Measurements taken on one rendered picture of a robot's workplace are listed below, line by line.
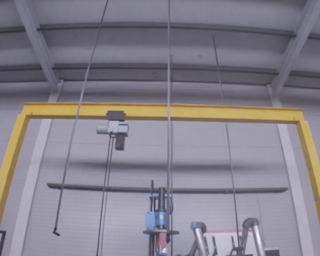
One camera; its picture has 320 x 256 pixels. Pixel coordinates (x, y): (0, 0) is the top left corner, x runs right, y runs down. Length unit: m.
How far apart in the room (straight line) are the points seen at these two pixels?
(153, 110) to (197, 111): 0.78
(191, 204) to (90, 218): 2.47
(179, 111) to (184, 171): 2.42
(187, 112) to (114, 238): 3.44
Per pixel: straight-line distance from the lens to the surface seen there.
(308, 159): 4.63
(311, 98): 9.13
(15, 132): 4.74
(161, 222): 3.95
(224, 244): 6.13
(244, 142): 7.09
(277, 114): 4.83
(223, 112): 4.46
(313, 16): 6.86
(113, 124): 4.13
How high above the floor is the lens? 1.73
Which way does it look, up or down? 29 degrees up
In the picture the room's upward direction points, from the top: 1 degrees clockwise
